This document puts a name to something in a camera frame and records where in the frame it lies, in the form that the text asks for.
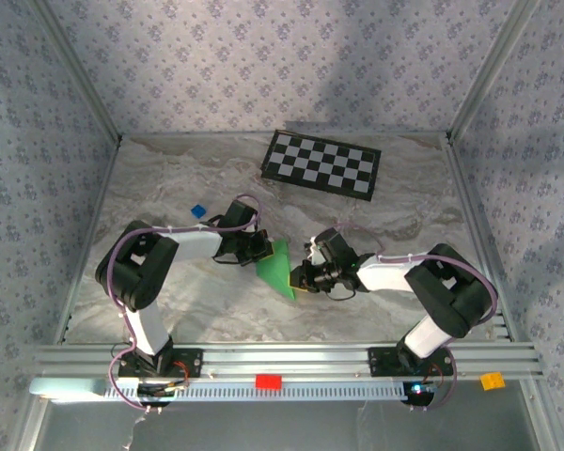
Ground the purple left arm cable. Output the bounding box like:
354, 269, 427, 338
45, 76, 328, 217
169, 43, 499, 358
106, 194, 264, 414

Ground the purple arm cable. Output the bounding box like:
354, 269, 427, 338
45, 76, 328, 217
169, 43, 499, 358
106, 194, 264, 414
309, 223, 499, 412

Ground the aluminium frame post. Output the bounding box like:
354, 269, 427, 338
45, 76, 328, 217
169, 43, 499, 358
446, 0, 541, 141
30, 0, 123, 142

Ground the green paper sheet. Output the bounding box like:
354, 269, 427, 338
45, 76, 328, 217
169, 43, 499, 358
256, 238, 296, 301

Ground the white slotted cable duct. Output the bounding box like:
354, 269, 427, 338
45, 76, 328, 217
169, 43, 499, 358
103, 378, 408, 403

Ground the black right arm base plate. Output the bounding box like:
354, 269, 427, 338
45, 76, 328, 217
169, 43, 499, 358
367, 346, 455, 378

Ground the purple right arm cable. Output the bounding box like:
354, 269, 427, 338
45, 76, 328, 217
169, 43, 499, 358
309, 223, 499, 412

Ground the orange toy brick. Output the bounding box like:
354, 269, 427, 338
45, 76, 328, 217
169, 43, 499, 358
479, 371, 507, 392

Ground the black controller box with wires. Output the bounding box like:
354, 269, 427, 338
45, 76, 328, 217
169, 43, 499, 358
137, 381, 190, 399

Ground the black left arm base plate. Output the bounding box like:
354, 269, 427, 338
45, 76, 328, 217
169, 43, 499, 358
117, 347, 204, 380

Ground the circuit board with LEDs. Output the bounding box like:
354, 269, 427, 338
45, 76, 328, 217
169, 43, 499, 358
402, 382, 439, 396

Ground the aluminium frame bar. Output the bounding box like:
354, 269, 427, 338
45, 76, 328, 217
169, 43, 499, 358
54, 138, 123, 347
444, 139, 524, 343
119, 131, 450, 141

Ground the aluminium mounting rail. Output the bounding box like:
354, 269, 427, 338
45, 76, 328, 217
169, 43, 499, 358
25, 341, 545, 381

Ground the black white checkerboard board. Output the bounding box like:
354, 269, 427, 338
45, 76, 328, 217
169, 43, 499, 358
260, 129, 383, 202

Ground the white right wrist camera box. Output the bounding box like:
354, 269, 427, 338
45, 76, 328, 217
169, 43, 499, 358
303, 239, 325, 264

